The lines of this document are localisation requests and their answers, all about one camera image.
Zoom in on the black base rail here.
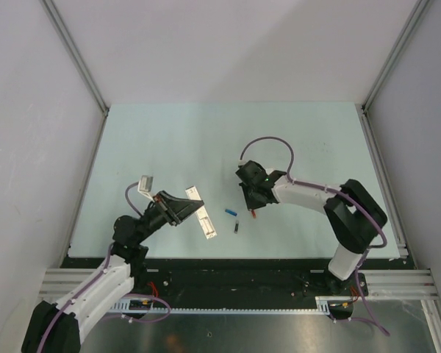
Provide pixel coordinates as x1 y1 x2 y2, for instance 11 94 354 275
58 257 416 310

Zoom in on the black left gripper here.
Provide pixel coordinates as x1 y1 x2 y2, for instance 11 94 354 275
135 190 204 243

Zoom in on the left aluminium frame post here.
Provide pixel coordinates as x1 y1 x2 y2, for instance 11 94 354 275
40 0 109 117

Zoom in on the white slotted cable duct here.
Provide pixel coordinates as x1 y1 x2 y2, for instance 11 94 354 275
51 296 354 315

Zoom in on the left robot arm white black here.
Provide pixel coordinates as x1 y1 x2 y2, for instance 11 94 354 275
21 190 204 352

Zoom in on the light blue battery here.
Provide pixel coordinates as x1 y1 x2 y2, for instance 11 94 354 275
225 209 237 217

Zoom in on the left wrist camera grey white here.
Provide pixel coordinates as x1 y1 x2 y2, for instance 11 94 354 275
137 175 154 200

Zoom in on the right aluminium frame post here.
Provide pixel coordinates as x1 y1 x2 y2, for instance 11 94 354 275
361 0 434 114

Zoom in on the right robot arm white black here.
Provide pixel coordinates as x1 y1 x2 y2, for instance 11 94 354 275
236 160 388 296

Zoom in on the white remote control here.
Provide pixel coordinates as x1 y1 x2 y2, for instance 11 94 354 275
185 186 218 240

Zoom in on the aluminium frame post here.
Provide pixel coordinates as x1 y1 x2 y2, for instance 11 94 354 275
361 0 434 114
40 0 109 117

